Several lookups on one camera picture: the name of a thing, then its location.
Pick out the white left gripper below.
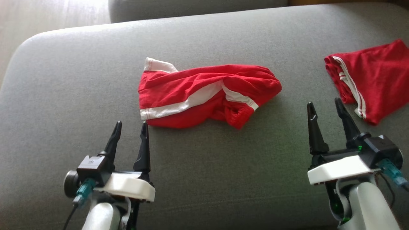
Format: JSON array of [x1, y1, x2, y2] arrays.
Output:
[[94, 121, 156, 203]]

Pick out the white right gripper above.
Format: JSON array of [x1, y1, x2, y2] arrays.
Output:
[[307, 97, 381, 186]]

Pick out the red shorts with white stripes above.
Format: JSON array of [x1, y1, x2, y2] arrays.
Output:
[[324, 39, 409, 126]]

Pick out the large grey sofa seat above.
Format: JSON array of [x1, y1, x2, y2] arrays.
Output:
[[0, 3, 409, 230]]

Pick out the large yellow back cushion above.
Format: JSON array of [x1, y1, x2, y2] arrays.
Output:
[[289, 0, 409, 6]]

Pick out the grey sofa seat cushion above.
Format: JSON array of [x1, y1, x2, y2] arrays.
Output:
[[108, 0, 289, 23]]

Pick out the left camera cable teal plug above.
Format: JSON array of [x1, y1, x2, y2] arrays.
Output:
[[62, 178, 96, 230]]

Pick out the camera cable teal plug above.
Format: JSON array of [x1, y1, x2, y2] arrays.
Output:
[[62, 178, 96, 230], [377, 158, 409, 192]]

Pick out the right camera cable teal plug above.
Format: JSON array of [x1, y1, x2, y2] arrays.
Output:
[[377, 158, 409, 192]]

